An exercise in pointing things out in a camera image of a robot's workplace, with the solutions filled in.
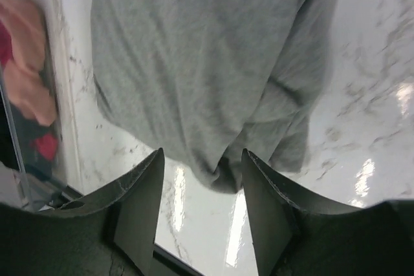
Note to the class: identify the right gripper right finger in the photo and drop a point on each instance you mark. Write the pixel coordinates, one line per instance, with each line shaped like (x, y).
(296, 231)

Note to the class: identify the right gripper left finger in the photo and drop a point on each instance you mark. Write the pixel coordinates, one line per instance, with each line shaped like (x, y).
(108, 232)

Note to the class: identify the grey t shirt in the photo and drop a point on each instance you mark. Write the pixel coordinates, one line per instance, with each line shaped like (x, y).
(206, 79)

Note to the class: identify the clear plastic bin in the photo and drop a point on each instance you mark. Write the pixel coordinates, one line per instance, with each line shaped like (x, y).
(20, 189)

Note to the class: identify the magenta t shirt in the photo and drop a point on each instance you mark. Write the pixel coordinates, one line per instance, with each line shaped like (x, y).
(33, 107)

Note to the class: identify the black t shirt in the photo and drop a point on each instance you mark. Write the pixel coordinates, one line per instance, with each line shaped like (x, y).
(26, 145)

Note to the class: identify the peach t shirt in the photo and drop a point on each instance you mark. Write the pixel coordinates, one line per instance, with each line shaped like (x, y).
(24, 20)

